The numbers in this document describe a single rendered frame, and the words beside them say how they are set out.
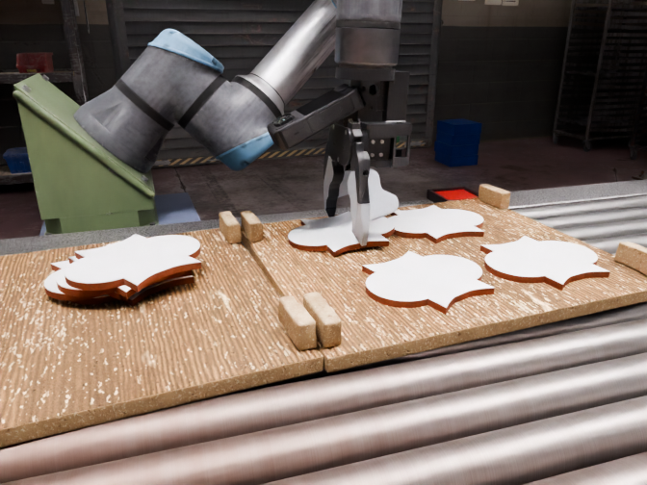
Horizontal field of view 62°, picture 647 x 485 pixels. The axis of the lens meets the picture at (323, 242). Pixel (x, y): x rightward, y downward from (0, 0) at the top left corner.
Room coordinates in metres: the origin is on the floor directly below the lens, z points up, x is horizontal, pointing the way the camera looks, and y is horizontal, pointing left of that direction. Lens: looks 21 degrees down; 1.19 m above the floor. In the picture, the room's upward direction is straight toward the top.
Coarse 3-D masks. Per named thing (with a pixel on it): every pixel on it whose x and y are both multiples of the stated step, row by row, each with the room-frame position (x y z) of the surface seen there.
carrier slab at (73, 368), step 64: (0, 256) 0.60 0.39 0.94; (64, 256) 0.60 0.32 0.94; (0, 320) 0.44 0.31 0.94; (64, 320) 0.44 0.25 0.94; (128, 320) 0.44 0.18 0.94; (192, 320) 0.44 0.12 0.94; (256, 320) 0.44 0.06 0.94; (0, 384) 0.35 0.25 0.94; (64, 384) 0.35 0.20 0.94; (128, 384) 0.35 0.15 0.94; (192, 384) 0.35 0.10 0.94; (256, 384) 0.36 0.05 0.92
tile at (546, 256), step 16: (528, 240) 0.63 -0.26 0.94; (496, 256) 0.58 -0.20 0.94; (512, 256) 0.58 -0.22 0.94; (528, 256) 0.58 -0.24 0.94; (544, 256) 0.58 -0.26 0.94; (560, 256) 0.58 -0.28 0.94; (576, 256) 0.58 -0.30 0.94; (592, 256) 0.58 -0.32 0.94; (496, 272) 0.54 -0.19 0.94; (512, 272) 0.53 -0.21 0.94; (528, 272) 0.53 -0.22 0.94; (544, 272) 0.53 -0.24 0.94; (560, 272) 0.53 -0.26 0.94; (576, 272) 0.53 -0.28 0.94; (592, 272) 0.54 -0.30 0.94; (608, 272) 0.54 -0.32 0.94; (560, 288) 0.51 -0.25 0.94
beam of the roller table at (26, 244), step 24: (528, 192) 0.95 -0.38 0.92; (552, 192) 0.95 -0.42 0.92; (576, 192) 0.95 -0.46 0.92; (600, 192) 0.95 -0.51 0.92; (624, 192) 0.95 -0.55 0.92; (264, 216) 0.82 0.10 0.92; (288, 216) 0.82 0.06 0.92; (312, 216) 0.82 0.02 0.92; (0, 240) 0.71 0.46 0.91; (24, 240) 0.71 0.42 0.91; (48, 240) 0.71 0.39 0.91; (72, 240) 0.71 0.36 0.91; (96, 240) 0.71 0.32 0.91; (120, 240) 0.71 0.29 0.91
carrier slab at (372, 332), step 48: (288, 240) 0.65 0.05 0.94; (480, 240) 0.65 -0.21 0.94; (576, 240) 0.65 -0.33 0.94; (288, 288) 0.51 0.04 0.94; (336, 288) 0.51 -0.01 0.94; (528, 288) 0.51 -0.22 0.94; (576, 288) 0.51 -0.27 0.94; (624, 288) 0.51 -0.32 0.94; (384, 336) 0.42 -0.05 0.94; (432, 336) 0.42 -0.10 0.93; (480, 336) 0.44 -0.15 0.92
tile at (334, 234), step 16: (304, 224) 0.69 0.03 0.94; (320, 224) 0.68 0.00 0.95; (336, 224) 0.68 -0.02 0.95; (384, 224) 0.67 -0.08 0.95; (304, 240) 0.63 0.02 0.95; (320, 240) 0.63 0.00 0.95; (336, 240) 0.63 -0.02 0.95; (352, 240) 0.62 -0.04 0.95; (368, 240) 0.62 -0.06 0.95; (384, 240) 0.62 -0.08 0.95
